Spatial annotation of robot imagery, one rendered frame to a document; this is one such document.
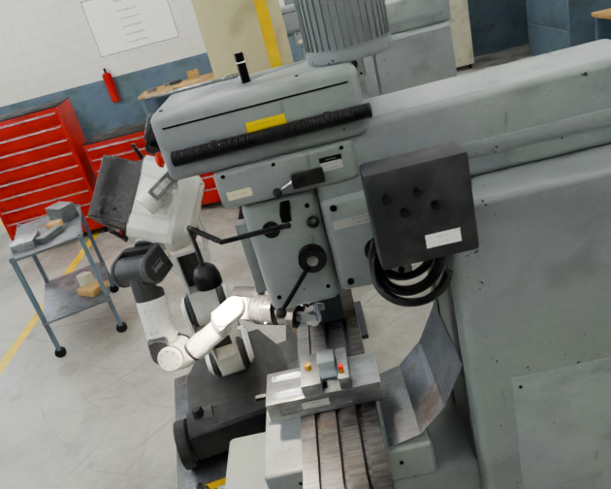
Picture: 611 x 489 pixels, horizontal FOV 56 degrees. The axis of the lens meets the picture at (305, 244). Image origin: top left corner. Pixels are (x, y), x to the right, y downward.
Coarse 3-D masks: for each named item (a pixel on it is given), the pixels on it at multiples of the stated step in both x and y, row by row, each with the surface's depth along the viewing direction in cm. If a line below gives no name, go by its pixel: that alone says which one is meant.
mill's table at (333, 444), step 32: (352, 320) 213; (352, 352) 196; (320, 416) 172; (352, 416) 169; (320, 448) 163; (352, 448) 158; (384, 448) 156; (320, 480) 153; (352, 480) 149; (384, 480) 146
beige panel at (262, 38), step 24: (192, 0) 286; (216, 0) 286; (240, 0) 286; (264, 0) 287; (216, 24) 291; (240, 24) 291; (264, 24) 291; (216, 48) 296; (240, 48) 296; (264, 48) 296; (288, 48) 297; (216, 72) 301; (360, 312) 376; (288, 336) 373
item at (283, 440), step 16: (272, 432) 183; (288, 432) 181; (384, 432) 172; (272, 448) 177; (288, 448) 175; (400, 448) 165; (416, 448) 165; (432, 448) 165; (272, 464) 171; (288, 464) 170; (400, 464) 167; (416, 464) 167; (432, 464) 167; (272, 480) 168; (288, 480) 168
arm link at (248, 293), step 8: (240, 288) 174; (248, 288) 173; (240, 296) 174; (248, 296) 173; (256, 296) 170; (248, 304) 170; (256, 304) 167; (248, 312) 169; (256, 312) 167; (248, 320) 174; (256, 320) 168
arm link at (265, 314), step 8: (264, 296) 169; (264, 304) 166; (264, 312) 165; (272, 312) 166; (288, 312) 161; (296, 312) 162; (264, 320) 167; (272, 320) 166; (280, 320) 164; (288, 320) 160; (296, 320) 163
